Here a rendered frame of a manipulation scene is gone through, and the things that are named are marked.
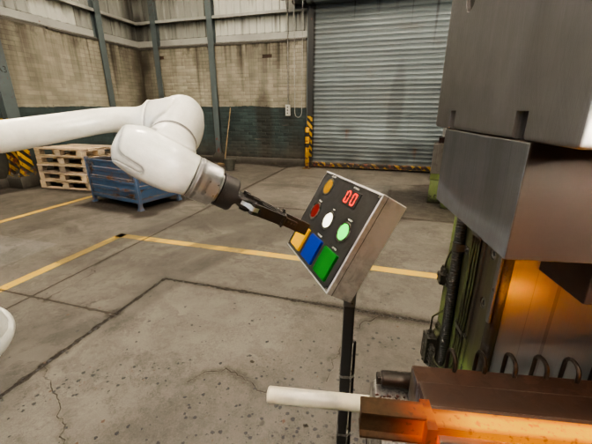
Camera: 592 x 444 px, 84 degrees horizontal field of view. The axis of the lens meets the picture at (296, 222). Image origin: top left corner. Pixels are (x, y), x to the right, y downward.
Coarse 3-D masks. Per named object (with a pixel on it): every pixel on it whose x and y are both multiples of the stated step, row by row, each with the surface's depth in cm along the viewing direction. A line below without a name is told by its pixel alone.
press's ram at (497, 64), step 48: (480, 0) 34; (528, 0) 25; (576, 0) 20; (480, 48) 33; (528, 48) 25; (576, 48) 20; (480, 96) 33; (528, 96) 24; (576, 96) 20; (576, 144) 19
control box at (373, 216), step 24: (336, 192) 96; (360, 192) 85; (336, 216) 91; (360, 216) 81; (384, 216) 78; (336, 240) 86; (360, 240) 79; (384, 240) 81; (312, 264) 91; (336, 264) 82; (360, 264) 81; (336, 288) 81
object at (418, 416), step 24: (360, 408) 43; (384, 408) 43; (408, 408) 43; (360, 432) 44; (384, 432) 44; (408, 432) 43; (432, 432) 40; (456, 432) 41; (480, 432) 41; (504, 432) 41; (528, 432) 41; (552, 432) 41; (576, 432) 41
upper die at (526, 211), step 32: (448, 160) 41; (480, 160) 32; (512, 160) 26; (544, 160) 24; (576, 160) 24; (448, 192) 41; (480, 192) 32; (512, 192) 26; (544, 192) 25; (576, 192) 25; (480, 224) 32; (512, 224) 26; (544, 224) 26; (576, 224) 25; (512, 256) 27; (544, 256) 27; (576, 256) 26
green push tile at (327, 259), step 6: (324, 252) 87; (330, 252) 84; (318, 258) 88; (324, 258) 86; (330, 258) 83; (336, 258) 82; (318, 264) 87; (324, 264) 85; (330, 264) 82; (318, 270) 86; (324, 270) 84; (330, 270) 82; (318, 276) 85; (324, 276) 83
